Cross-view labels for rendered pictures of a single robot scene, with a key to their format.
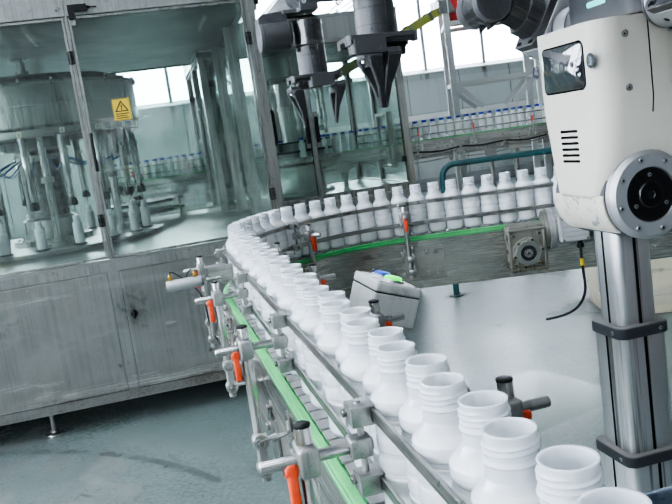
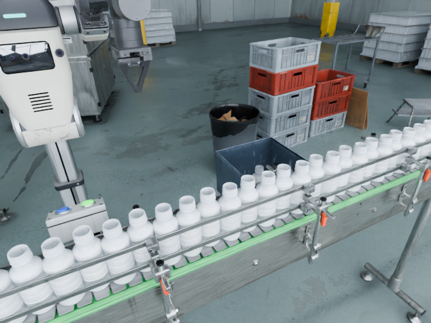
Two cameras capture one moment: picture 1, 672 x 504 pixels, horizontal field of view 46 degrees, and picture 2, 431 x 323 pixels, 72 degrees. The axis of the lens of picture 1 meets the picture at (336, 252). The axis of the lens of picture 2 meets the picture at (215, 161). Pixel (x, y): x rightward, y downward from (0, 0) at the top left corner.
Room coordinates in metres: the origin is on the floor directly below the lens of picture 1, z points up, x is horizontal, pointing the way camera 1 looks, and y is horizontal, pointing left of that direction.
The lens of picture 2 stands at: (1.12, 0.59, 1.60)
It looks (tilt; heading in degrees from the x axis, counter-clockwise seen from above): 31 degrees down; 257
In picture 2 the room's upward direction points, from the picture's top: 1 degrees counter-clockwise
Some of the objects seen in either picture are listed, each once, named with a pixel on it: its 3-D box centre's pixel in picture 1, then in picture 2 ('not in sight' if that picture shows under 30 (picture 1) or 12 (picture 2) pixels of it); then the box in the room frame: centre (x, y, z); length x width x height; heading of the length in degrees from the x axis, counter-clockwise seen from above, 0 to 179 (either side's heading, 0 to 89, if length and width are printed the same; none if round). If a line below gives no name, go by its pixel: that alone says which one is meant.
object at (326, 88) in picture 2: not in sight; (322, 84); (-0.98, -2.53, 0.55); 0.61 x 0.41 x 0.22; 16
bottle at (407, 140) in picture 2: not in sight; (402, 150); (0.25, -0.15, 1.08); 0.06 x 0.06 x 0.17
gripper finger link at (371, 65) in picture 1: (388, 73); (133, 70); (1.13, -0.11, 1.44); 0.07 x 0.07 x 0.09; 12
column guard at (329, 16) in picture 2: not in sight; (328, 22); (-4.80, -8.47, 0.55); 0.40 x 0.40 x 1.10; 13
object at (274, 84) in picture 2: not in sight; (283, 75); (-0.32, -2.28, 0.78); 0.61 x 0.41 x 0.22; 19
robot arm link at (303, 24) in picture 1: (305, 33); not in sight; (1.57, 0.00, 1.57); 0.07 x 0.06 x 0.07; 103
